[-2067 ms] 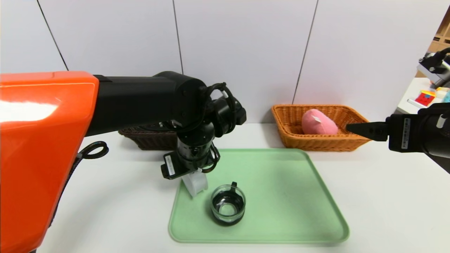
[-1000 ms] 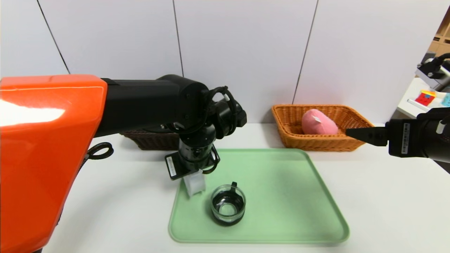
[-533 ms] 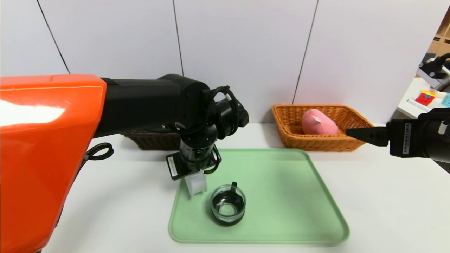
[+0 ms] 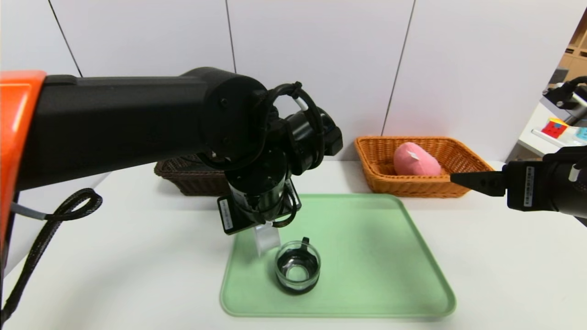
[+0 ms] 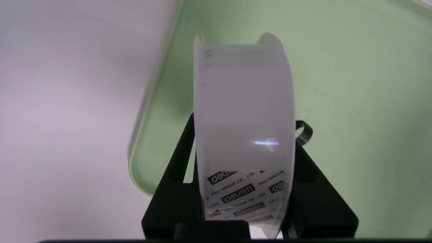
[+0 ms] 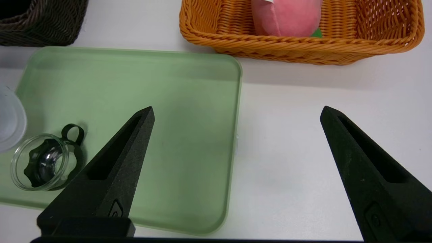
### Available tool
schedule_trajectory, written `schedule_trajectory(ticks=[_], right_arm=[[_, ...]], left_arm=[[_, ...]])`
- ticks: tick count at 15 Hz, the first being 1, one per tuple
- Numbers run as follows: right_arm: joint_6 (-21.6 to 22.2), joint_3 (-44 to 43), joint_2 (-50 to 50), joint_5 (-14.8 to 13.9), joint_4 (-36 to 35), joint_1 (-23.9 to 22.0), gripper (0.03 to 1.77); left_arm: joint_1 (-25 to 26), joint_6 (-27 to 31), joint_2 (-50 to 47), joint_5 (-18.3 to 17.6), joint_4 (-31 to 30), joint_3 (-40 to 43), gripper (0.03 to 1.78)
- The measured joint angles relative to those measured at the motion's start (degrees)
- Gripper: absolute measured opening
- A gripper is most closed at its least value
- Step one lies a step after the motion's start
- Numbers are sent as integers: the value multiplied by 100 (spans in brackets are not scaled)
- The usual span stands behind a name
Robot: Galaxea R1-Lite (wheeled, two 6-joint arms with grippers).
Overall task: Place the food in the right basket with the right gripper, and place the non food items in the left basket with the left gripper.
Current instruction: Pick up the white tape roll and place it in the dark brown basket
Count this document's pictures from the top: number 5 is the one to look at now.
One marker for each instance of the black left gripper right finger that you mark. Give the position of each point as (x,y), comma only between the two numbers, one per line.
(320,209)

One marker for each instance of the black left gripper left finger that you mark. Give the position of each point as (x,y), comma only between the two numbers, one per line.
(172,202)

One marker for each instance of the white plastic tape roll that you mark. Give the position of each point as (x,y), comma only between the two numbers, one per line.
(243,118)

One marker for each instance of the light green plastic tray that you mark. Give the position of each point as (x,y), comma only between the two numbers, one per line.
(354,84)

